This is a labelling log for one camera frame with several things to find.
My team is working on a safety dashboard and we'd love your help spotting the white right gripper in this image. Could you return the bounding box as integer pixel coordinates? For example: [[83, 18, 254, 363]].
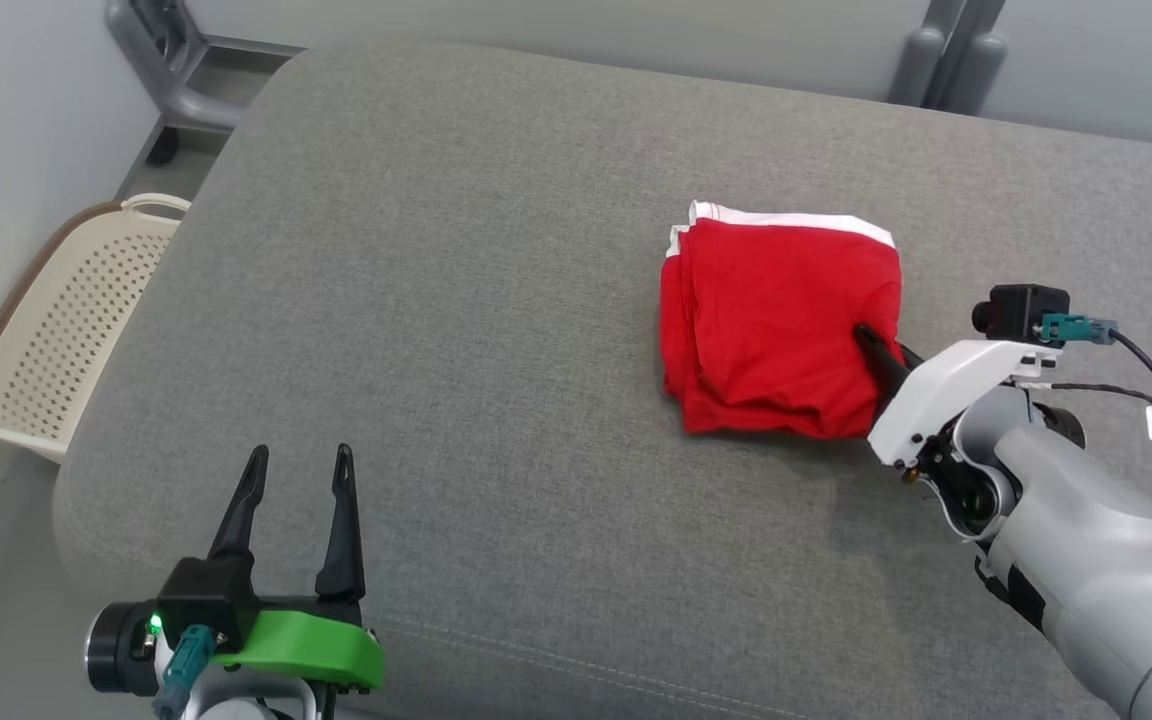
[[852, 322, 1063, 541]]

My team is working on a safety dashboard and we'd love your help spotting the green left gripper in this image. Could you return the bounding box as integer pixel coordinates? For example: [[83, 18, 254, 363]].
[[208, 443, 386, 720]]

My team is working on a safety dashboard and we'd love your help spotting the red shorts white trim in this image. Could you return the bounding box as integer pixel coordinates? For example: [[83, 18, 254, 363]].
[[658, 200, 905, 439]]

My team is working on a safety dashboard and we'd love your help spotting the beige perforated laundry basket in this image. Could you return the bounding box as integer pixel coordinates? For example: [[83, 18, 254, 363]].
[[0, 193, 193, 464]]

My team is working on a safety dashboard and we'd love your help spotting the teal left camera connector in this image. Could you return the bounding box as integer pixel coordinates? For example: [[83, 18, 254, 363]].
[[151, 625, 217, 720]]

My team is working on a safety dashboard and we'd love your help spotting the teal camera connector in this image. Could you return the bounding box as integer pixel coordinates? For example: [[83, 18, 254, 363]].
[[1034, 313, 1120, 347], [151, 625, 217, 720]]

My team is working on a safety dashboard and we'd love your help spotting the teal right camera connector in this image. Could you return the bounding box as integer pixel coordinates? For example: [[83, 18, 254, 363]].
[[1034, 313, 1120, 347]]

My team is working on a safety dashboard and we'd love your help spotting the thin black cable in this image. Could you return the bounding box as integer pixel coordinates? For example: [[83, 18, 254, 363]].
[[1021, 330, 1152, 523]]

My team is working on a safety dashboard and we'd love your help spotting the grey partition post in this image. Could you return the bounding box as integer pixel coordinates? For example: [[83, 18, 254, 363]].
[[888, 0, 1009, 116], [104, 0, 303, 166]]

